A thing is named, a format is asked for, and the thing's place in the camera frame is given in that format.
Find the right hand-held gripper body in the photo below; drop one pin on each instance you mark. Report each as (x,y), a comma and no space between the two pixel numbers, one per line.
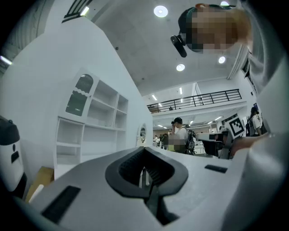
(236,126)

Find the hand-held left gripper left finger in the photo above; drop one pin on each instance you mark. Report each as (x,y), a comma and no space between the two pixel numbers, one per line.
(85,198)

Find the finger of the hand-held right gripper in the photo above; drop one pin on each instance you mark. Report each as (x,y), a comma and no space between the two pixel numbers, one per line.
(211,146)

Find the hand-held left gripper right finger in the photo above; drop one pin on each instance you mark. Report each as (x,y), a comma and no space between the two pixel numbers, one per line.
(198,187)

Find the person's right forearm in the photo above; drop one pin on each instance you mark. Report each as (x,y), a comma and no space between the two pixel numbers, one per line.
(248,142)

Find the person's grey t-shirt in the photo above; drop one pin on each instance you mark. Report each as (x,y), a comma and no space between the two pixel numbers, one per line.
(271,158)

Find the brown cardboard box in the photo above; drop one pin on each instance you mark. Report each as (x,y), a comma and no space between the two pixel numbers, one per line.
(43,176)

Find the black balcony railing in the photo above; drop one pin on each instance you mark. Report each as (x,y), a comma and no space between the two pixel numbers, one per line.
(194,99)

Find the round ceiling lamp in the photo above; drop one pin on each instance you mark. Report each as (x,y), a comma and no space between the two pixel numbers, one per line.
(160,10)
(222,59)
(180,67)
(224,3)

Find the white shelf cabinet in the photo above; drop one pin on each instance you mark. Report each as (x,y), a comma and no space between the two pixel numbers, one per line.
(99,126)

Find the white and black robot housing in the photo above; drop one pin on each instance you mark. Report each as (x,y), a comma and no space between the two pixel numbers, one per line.
(9,158)

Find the person's head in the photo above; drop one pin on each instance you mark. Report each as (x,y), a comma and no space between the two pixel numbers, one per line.
(214,27)

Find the tube ceiling light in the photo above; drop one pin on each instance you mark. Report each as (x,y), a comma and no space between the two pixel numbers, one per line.
(5,60)
(84,10)

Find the black head camera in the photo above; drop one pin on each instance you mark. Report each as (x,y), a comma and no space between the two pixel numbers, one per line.
(179,46)

